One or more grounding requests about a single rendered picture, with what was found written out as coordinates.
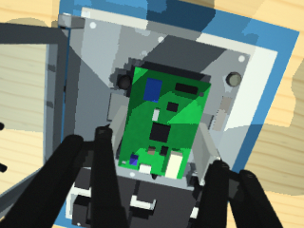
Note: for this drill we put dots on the green circuit board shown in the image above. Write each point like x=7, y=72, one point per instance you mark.
x=163, y=116

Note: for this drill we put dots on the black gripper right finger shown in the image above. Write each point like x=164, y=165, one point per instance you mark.
x=249, y=204

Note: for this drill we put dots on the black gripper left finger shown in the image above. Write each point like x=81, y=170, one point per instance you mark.
x=41, y=202

